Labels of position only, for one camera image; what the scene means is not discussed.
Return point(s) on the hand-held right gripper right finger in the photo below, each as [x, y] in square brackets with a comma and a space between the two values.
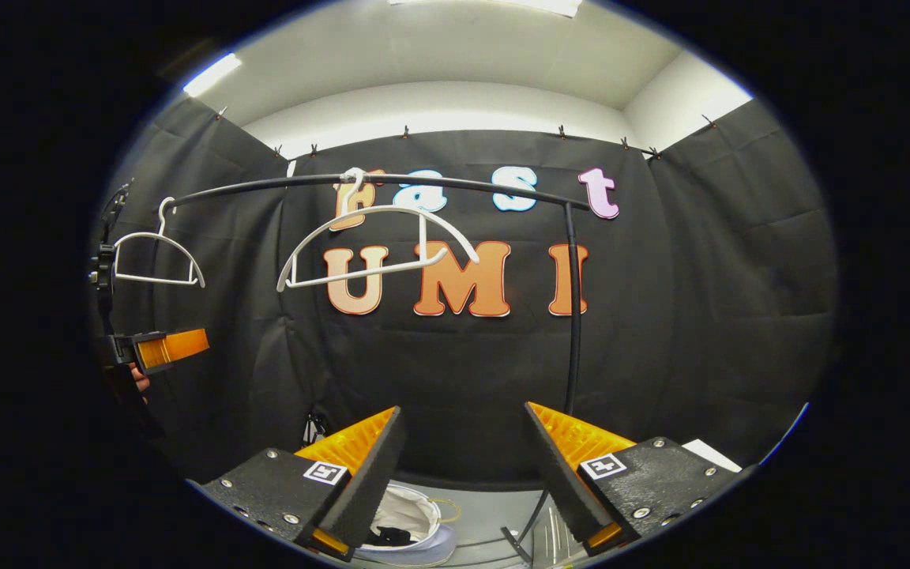
[562, 490]

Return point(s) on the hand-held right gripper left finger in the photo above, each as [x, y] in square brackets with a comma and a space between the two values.
[368, 490]

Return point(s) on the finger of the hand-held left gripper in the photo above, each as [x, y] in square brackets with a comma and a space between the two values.
[178, 346]

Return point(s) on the white laundry hamper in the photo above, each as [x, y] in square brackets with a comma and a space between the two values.
[407, 506]

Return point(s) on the white plastic clothes hanger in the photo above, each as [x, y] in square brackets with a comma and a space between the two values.
[392, 209]
[151, 234]

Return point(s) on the black metal clothes rack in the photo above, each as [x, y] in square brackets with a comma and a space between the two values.
[573, 316]

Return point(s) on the white flat floor panel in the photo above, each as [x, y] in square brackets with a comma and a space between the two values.
[712, 456]

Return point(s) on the black backdrop cloth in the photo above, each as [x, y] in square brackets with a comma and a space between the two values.
[700, 316]

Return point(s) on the small ceiling light panel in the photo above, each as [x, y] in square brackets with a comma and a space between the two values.
[212, 74]

